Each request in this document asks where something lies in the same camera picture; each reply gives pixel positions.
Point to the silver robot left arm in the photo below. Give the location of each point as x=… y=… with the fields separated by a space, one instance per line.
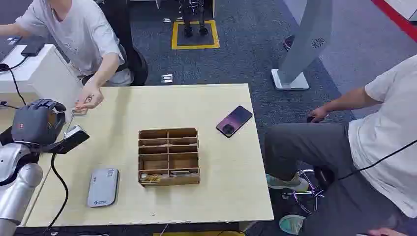
x=16 y=182

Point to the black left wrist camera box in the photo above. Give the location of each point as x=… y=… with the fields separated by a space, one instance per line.
x=70 y=138

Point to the person seated across desk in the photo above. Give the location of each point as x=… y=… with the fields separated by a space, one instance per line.
x=81 y=35

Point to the chrome stool frame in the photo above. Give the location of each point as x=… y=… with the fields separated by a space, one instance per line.
x=308 y=192

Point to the silver floor socket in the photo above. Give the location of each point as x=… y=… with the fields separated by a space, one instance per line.
x=166 y=78

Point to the person's hand on knee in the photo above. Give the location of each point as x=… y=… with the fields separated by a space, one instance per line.
x=317 y=114

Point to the black robot legs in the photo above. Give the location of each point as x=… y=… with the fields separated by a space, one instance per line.
x=194 y=19

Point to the grey card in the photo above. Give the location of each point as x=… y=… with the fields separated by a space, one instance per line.
x=181 y=173

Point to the black tablet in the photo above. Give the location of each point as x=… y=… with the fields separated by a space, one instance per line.
x=32 y=47

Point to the dark purple smartphone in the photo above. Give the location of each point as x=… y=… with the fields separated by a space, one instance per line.
x=234 y=121

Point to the dark laptop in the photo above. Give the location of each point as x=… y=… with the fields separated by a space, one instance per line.
x=7 y=47

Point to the person's hand at desk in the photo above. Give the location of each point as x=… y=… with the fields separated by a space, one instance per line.
x=89 y=96

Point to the dark shoe behind pillar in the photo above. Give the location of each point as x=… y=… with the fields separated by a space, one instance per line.
x=288 y=42

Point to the grey flat case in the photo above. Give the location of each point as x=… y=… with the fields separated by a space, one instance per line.
x=103 y=187

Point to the black office chair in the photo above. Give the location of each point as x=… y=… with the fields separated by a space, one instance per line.
x=137 y=62

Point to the white side desk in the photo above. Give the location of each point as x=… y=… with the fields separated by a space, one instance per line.
x=42 y=71

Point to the person seated beside desk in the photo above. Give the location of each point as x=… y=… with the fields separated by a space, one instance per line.
x=384 y=136

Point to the wooden compartment card box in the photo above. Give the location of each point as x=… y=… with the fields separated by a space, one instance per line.
x=168 y=158

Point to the small card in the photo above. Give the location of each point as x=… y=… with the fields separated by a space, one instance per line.
x=79 y=112

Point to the yellow printed card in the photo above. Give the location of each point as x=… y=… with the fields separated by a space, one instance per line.
x=150 y=178

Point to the grey standing pillar with base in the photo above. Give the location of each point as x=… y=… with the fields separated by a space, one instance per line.
x=306 y=42

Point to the pale wooden desk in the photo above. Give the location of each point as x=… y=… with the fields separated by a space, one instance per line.
x=221 y=169

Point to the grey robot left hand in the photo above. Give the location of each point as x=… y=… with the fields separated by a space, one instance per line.
x=35 y=122

